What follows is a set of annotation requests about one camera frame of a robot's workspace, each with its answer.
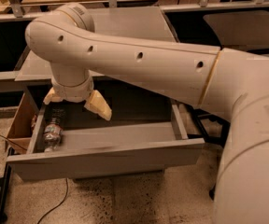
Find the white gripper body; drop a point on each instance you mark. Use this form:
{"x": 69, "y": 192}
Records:
{"x": 73, "y": 92}

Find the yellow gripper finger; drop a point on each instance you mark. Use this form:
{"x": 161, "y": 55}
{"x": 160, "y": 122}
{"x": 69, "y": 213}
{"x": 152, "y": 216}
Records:
{"x": 97, "y": 104}
{"x": 52, "y": 97}

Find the clear plastic water bottle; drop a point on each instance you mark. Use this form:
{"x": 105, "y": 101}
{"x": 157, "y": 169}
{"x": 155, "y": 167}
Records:
{"x": 52, "y": 135}

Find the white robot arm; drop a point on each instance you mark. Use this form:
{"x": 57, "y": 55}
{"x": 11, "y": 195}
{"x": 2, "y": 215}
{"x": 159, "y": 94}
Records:
{"x": 176, "y": 70}

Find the grey open top drawer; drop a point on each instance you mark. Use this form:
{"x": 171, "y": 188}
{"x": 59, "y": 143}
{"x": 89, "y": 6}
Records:
{"x": 146, "y": 133}

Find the brown cardboard box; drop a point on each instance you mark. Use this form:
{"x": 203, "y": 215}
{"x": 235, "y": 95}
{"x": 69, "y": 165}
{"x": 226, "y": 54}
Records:
{"x": 21, "y": 128}

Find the black table leg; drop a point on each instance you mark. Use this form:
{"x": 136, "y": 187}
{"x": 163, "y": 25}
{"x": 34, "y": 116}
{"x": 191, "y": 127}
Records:
{"x": 4, "y": 184}

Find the black office chair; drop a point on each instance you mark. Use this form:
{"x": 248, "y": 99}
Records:
{"x": 243, "y": 28}

